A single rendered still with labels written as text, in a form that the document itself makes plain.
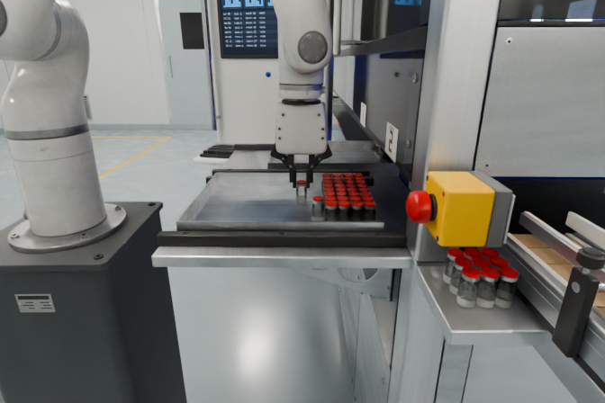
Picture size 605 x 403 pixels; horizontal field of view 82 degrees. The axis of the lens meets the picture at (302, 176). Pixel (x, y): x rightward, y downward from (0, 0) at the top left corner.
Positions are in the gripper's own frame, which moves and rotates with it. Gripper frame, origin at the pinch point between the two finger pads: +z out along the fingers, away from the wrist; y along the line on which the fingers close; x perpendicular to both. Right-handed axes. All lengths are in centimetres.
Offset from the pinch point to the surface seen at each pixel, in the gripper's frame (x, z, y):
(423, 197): 29.2, -7.3, -14.8
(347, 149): -43.5, 5.3, -14.5
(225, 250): 19.2, 5.9, 11.8
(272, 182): -9.4, 4.6, 7.0
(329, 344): -51, 94, -12
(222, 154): -62, 12, 31
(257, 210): 4.5, 5.7, 8.7
